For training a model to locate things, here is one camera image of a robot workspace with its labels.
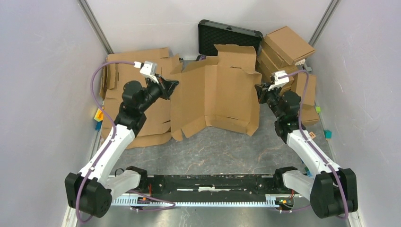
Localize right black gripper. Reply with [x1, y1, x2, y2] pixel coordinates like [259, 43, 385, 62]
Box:
[254, 81, 284, 120]

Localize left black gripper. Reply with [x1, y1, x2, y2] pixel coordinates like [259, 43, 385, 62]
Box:
[139, 74, 179, 113]

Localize brown cardboard box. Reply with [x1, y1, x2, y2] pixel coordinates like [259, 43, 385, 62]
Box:
[170, 44, 262, 141]

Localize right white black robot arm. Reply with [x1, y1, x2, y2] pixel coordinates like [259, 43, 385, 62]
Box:
[255, 83, 358, 218]

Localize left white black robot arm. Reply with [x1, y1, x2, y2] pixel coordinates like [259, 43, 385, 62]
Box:
[65, 76, 179, 220]

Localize leaning folded cardboard box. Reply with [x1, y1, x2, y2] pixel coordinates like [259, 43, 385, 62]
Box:
[291, 72, 316, 108]

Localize low folded cardboard box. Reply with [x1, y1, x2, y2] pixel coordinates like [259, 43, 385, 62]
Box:
[301, 105, 320, 126]

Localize stacked folded cardboard boxes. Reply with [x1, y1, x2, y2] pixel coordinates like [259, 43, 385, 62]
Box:
[256, 41, 298, 82]

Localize flat cardboard sheet stack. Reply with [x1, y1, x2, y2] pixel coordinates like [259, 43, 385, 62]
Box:
[101, 47, 180, 148]

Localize white plastic connector piece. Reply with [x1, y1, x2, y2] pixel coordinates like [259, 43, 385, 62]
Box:
[295, 59, 313, 73]

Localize wooden letter block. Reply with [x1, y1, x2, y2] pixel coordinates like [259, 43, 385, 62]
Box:
[309, 132, 316, 139]

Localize teal toy cube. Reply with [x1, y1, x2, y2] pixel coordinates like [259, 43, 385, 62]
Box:
[323, 130, 332, 140]

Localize yellow orange toy block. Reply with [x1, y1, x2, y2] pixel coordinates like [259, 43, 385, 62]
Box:
[94, 107, 104, 122]

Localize black poker chip case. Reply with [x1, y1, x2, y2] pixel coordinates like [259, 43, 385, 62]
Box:
[196, 19, 263, 61]

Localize blue toy blocks stack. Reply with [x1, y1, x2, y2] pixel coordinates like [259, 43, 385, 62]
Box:
[305, 166, 314, 178]

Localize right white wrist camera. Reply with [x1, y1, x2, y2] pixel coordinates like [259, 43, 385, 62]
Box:
[268, 70, 289, 91]

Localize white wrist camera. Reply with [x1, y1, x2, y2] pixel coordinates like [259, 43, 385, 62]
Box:
[268, 70, 289, 91]
[134, 61, 159, 84]

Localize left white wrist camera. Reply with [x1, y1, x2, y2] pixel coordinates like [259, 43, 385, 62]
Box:
[134, 61, 159, 84]

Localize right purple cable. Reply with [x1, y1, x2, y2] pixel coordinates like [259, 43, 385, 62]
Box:
[279, 69, 349, 219]

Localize purple cable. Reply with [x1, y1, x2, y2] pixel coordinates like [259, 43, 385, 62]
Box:
[279, 69, 349, 219]
[75, 61, 176, 224]

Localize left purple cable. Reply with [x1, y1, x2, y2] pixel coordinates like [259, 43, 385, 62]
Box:
[75, 61, 176, 224]

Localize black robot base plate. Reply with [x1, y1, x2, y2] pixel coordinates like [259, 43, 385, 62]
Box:
[136, 175, 291, 202]

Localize white slotted cable duct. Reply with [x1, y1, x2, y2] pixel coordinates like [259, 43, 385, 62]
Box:
[111, 194, 284, 208]

